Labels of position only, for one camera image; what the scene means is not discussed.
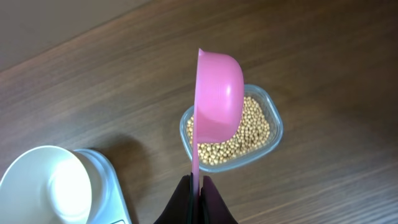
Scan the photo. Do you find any soybeans pile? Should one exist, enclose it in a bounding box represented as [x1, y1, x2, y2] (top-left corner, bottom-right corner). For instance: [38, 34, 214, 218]
[198, 96, 271, 166]

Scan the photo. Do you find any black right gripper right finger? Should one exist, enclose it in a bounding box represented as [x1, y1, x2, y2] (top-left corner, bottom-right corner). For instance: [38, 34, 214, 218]
[198, 175, 238, 224]

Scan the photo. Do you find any clear plastic container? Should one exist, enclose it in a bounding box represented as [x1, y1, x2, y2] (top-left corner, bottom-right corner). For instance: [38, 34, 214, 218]
[199, 85, 284, 172]

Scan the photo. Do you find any white digital kitchen scale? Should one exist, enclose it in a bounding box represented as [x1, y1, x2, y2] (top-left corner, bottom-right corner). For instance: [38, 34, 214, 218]
[73, 149, 132, 224]

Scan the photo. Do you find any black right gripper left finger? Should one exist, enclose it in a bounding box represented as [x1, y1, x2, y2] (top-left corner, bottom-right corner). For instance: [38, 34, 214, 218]
[154, 174, 193, 224]

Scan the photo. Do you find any white bowl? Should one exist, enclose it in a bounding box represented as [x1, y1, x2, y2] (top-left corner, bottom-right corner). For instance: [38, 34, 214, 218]
[1, 146, 104, 223]

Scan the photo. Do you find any pink plastic measuring scoop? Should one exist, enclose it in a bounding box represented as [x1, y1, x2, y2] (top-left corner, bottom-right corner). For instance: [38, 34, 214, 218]
[192, 49, 244, 196]

